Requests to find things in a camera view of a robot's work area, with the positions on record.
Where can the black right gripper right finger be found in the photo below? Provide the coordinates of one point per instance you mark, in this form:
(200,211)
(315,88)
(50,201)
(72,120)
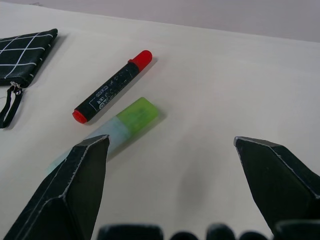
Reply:
(277,180)

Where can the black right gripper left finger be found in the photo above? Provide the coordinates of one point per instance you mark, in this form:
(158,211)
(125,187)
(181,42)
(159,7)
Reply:
(72,185)

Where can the green capped highlighter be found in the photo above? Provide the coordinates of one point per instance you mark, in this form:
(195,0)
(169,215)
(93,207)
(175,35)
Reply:
(125,122)

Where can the black marker with red cap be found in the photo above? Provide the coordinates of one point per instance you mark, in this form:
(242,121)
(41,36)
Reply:
(113,86)

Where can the black grid pencil pouch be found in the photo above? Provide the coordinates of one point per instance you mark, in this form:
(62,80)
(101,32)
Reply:
(22,53)

